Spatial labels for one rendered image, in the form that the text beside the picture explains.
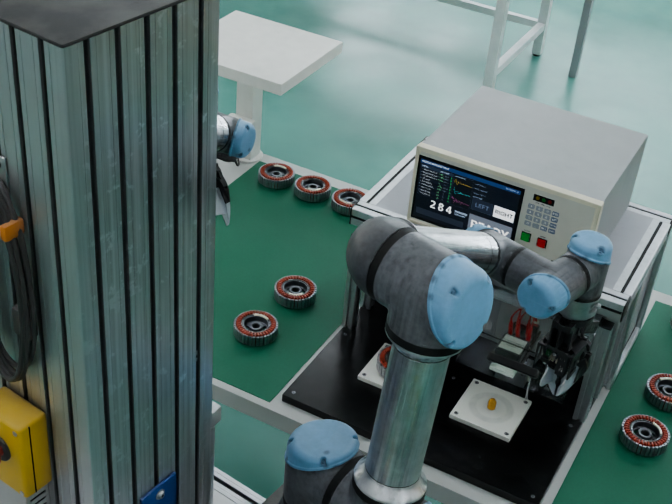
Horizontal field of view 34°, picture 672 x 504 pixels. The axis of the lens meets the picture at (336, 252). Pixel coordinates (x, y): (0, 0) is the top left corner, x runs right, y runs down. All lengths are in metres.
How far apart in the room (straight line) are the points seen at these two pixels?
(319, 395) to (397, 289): 1.13
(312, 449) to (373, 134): 3.63
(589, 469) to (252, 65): 1.39
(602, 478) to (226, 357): 0.93
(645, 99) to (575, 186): 3.67
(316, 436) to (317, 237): 1.43
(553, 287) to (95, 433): 0.77
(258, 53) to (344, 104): 2.43
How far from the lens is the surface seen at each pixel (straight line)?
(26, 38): 1.22
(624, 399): 2.79
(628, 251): 2.64
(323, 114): 5.42
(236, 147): 2.15
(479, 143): 2.54
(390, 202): 2.65
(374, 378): 2.64
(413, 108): 5.57
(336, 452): 1.76
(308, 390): 2.60
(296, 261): 3.05
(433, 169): 2.50
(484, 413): 2.60
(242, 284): 2.95
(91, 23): 1.23
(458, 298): 1.45
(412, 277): 1.47
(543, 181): 2.43
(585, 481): 2.55
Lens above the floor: 2.52
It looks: 35 degrees down
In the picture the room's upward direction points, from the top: 6 degrees clockwise
